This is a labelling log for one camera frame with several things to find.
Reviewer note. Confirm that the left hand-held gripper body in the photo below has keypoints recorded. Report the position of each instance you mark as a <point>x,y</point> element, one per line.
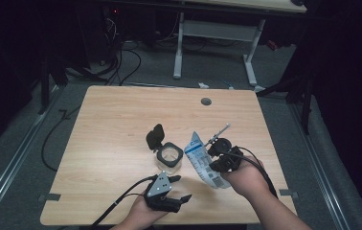
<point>160,188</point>

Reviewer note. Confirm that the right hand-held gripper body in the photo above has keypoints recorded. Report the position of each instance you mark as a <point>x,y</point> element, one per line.
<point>231,156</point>

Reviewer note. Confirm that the white bag with blue label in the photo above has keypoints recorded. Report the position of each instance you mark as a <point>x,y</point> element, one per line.
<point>203,163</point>

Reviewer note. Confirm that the glass jar with black lid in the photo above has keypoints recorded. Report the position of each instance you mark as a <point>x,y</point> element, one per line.
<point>169,156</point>

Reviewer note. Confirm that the person's right hand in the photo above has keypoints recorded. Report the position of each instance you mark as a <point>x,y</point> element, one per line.
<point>249,180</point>

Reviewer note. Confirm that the person's left hand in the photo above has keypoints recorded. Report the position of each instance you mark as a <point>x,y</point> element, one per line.
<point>142,212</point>

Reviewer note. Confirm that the grey tape strip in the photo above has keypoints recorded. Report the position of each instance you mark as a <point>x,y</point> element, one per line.
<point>49,197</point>
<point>288,193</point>

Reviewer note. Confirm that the small white plug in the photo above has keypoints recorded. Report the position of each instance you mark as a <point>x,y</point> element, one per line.
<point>203,85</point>

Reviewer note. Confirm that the black metal stand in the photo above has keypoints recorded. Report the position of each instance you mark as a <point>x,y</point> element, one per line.
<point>44,86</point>
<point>305,105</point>

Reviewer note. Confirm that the small red object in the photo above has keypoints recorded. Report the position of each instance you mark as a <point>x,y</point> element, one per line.
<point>273,45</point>

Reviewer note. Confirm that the desk with white legs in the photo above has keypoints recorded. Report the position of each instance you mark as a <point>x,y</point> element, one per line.
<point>220,30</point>

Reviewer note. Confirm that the dark curtain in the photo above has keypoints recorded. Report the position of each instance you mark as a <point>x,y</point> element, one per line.
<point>351,96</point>
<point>3,64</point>

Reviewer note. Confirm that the dark computer case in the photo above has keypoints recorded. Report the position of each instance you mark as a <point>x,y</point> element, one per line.
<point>96,32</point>

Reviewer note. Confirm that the metal floor rail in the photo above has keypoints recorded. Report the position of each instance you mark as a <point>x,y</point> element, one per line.
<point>13,163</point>
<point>321,172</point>

